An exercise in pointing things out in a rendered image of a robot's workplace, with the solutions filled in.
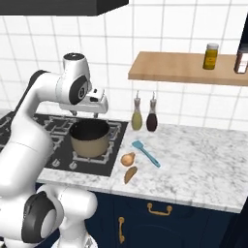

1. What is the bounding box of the black range hood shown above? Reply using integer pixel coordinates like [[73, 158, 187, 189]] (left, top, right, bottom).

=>
[[0, 0, 130, 17]]

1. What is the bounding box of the black gas hob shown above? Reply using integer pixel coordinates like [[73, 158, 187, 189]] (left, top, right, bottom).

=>
[[0, 110, 130, 177]]

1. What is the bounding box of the brass drawer handle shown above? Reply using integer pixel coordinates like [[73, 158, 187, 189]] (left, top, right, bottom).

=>
[[146, 201, 173, 217]]

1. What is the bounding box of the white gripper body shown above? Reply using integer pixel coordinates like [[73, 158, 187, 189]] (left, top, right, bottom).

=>
[[58, 95, 109, 115]]

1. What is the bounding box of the navy cupboard door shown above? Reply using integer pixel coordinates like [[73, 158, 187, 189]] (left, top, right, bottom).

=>
[[84, 191, 116, 248]]

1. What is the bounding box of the wooden wall shelf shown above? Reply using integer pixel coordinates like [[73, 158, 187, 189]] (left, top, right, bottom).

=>
[[127, 51, 248, 87]]

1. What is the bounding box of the navy drawer front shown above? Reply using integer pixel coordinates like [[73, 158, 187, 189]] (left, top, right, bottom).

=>
[[113, 195, 211, 248]]

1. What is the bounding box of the brown jar with white label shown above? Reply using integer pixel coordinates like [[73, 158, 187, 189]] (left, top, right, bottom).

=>
[[233, 49, 248, 75]]

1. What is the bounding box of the beige pot with dark inside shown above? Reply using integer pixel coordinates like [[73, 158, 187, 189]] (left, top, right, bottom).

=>
[[69, 119, 111, 159]]

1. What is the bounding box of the dark vinegar bottle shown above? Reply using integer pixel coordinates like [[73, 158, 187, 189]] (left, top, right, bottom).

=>
[[145, 91, 159, 133]]

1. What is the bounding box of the brass cupboard door handle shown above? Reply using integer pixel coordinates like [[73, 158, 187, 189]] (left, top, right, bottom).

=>
[[117, 216, 126, 245]]

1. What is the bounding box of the yellow oil bottle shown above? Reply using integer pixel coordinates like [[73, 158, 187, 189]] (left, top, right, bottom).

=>
[[131, 90, 143, 132]]

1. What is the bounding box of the brown sweet potato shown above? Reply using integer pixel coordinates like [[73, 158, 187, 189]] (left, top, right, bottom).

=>
[[123, 166, 139, 185]]

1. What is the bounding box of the yellow spice jar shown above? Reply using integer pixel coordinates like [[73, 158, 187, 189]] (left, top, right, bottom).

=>
[[202, 43, 220, 71]]

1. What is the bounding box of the blue spatula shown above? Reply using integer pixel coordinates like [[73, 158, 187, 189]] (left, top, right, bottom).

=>
[[131, 139, 162, 169]]

